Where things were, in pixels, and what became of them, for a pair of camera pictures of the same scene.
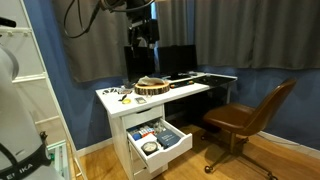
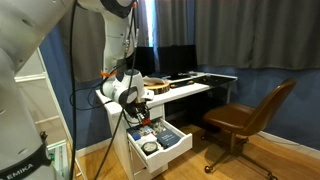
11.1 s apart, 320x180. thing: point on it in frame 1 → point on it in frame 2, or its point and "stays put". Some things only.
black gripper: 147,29 → 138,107
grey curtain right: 247,34 stays put
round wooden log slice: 152,89 stays put
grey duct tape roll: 150,147 stays put
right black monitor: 178,59 stays put
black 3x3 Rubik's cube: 145,130 → 146,121
